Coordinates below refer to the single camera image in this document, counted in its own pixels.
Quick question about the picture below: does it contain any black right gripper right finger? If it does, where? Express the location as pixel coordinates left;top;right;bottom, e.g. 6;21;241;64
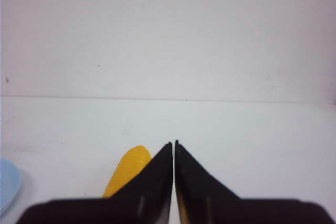
174;141;334;223

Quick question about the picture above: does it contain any yellow toy corn cob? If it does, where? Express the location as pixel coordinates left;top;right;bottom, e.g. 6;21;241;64
102;145;152;198

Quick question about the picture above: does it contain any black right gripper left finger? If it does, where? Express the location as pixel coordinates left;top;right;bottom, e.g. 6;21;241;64
18;143;173;223

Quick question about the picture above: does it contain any light blue round plate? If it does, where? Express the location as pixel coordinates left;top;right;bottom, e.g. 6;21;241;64
1;158;22;216

